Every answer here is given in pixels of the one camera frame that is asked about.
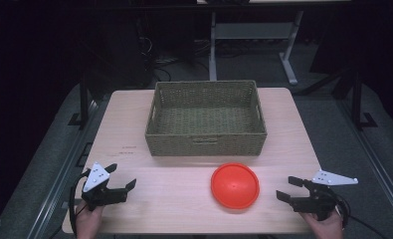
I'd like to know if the person's left hand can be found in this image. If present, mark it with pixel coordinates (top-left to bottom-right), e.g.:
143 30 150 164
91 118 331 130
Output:
75 201 105 239

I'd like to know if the red round plate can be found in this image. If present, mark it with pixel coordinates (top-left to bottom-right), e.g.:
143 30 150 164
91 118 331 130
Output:
210 161 261 210

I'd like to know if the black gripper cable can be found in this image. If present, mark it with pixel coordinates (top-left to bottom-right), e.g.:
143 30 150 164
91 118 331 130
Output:
329 190 389 239
68 168 92 238

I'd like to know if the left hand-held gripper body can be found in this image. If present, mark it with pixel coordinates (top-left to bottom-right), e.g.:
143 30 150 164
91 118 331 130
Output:
81 161 129 212

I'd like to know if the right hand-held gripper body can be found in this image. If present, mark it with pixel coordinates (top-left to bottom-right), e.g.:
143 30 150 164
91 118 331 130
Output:
292 169 359 222

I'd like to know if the aluminium floor rail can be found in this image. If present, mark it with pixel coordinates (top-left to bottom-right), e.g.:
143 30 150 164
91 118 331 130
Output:
335 99 393 231
25 99 101 239

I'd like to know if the green woven basket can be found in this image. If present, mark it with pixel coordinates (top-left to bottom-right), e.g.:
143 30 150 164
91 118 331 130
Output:
144 80 269 157

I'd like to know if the white metal desk frame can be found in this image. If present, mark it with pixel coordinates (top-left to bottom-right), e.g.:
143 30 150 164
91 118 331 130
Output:
197 0 351 87

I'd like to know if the bundle of floor cables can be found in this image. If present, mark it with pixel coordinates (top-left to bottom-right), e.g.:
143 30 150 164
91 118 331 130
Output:
140 34 215 83

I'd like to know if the black metal stand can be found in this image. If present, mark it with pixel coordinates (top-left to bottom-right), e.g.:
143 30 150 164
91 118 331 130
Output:
68 79 91 131
350 73 379 131

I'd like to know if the person's right hand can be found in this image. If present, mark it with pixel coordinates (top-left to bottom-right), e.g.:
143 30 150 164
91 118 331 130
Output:
299 208 345 239

